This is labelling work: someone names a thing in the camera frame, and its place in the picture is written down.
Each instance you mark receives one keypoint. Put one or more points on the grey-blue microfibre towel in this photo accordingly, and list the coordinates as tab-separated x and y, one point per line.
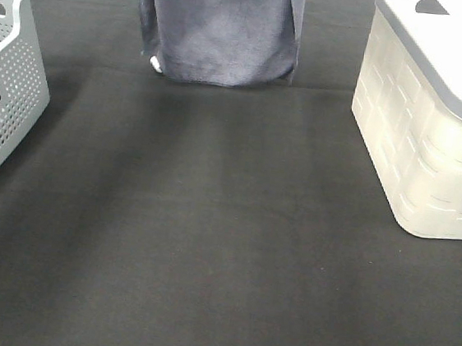
223	42

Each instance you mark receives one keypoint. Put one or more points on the black table cloth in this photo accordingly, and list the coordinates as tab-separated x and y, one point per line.
144	212

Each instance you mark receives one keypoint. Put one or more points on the grey perforated laundry basket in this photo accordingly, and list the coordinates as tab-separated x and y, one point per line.
24	92

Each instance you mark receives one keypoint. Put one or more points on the white basket with grey rim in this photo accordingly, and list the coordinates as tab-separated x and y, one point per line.
408	107

